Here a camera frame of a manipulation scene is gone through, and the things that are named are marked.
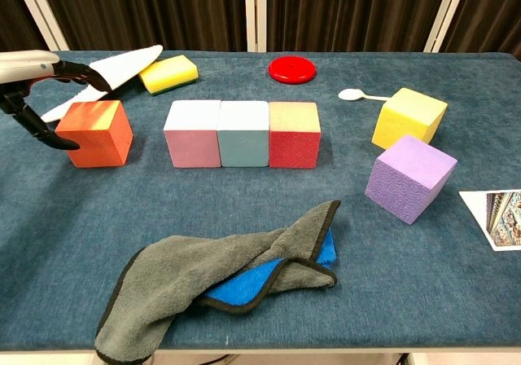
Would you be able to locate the purple foam cube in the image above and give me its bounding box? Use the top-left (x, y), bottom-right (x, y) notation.
top-left (364, 134), bottom-right (458, 225)

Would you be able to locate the printed photo card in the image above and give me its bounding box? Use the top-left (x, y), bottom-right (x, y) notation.
top-left (458, 189), bottom-right (521, 253)

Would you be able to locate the red round disc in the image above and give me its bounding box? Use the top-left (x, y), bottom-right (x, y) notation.
top-left (267, 55), bottom-right (317, 85)

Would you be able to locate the blue table cover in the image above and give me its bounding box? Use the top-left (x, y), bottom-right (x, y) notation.
top-left (0, 50), bottom-right (521, 352)

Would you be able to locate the white plastic spoon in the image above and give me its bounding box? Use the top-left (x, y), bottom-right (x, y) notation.
top-left (338, 88), bottom-right (392, 103)

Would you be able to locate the light blue foam cube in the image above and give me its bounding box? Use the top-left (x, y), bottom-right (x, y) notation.
top-left (217, 100), bottom-right (270, 168)

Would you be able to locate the orange foam cube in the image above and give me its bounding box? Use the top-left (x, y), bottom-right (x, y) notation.
top-left (55, 99), bottom-right (134, 169)

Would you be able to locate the red foam cube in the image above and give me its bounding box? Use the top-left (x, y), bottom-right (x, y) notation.
top-left (268, 101), bottom-right (322, 169)

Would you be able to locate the yellow foam cube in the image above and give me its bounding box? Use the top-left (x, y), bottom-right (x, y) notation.
top-left (371, 87), bottom-right (449, 150)

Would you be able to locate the pink foam cube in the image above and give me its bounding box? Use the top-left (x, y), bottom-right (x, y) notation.
top-left (163, 99), bottom-right (223, 169)

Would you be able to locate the white frame post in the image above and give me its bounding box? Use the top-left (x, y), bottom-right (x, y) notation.
top-left (11, 0), bottom-right (70, 51)
top-left (243, 0), bottom-right (269, 52)
top-left (422, 0), bottom-right (471, 53)

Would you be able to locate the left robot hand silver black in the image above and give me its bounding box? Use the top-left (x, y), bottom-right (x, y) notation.
top-left (0, 50), bottom-right (112, 151)

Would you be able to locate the white table frame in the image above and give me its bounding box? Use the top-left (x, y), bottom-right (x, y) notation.
top-left (0, 347), bottom-right (521, 365)

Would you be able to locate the grey and blue cloth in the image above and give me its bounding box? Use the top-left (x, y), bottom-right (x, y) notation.
top-left (94, 200), bottom-right (342, 365)

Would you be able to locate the yellow green sponge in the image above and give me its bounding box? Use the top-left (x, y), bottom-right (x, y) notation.
top-left (138, 54), bottom-right (199, 97)

